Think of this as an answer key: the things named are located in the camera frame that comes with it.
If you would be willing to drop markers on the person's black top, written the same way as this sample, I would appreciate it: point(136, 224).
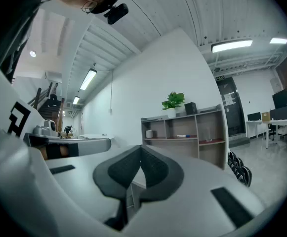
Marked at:
point(7, 21)

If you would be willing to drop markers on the dome security camera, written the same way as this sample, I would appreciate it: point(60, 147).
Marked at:
point(217, 69)

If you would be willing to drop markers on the black head camera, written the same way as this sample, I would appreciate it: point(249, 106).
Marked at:
point(117, 13)

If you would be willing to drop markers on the clear drinking glass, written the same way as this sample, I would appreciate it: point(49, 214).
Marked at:
point(209, 134)

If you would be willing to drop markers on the black computer monitor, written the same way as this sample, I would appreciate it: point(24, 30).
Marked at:
point(282, 113)
point(254, 116)

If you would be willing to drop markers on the white cylindrical cup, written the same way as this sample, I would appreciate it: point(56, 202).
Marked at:
point(149, 134)

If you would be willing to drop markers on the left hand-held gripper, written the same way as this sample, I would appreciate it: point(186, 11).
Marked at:
point(52, 138)

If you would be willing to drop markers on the brown wooden staircase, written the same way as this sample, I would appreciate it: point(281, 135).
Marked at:
point(52, 110)

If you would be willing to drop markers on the green plant in white pot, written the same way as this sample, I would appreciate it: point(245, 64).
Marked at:
point(173, 100)

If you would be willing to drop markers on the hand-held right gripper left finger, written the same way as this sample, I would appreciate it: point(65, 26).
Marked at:
point(84, 181)

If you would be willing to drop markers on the grey wall cabinet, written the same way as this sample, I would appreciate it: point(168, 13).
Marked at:
point(276, 85)

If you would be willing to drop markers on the black rectangular box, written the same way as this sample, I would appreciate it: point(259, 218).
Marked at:
point(190, 108)

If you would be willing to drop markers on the black and white helmet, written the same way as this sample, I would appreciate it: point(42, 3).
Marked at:
point(233, 162)
point(245, 176)

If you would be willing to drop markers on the round ceiling lamp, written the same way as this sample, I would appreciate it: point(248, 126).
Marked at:
point(32, 53)

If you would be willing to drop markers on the green exit sign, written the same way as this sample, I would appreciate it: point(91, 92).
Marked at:
point(220, 77)

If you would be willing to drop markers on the blue-capped white marker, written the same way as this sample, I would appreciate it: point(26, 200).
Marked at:
point(182, 136)

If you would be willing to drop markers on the brown cardboard box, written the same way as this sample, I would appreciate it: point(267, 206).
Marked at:
point(265, 116)

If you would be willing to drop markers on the wooden shelf unit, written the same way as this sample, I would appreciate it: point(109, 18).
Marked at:
point(173, 146)

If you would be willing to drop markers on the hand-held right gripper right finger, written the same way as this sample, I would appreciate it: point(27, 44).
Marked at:
point(195, 179)

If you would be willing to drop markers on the white office desk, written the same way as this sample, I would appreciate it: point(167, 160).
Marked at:
point(257, 123)

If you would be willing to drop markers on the white paper notice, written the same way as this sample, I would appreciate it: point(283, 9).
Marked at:
point(228, 99)

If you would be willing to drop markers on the ceiling strip light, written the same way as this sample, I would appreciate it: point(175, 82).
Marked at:
point(278, 41)
point(232, 46)
point(88, 79)
point(76, 100)

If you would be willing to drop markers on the black door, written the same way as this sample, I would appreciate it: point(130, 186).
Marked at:
point(234, 122)

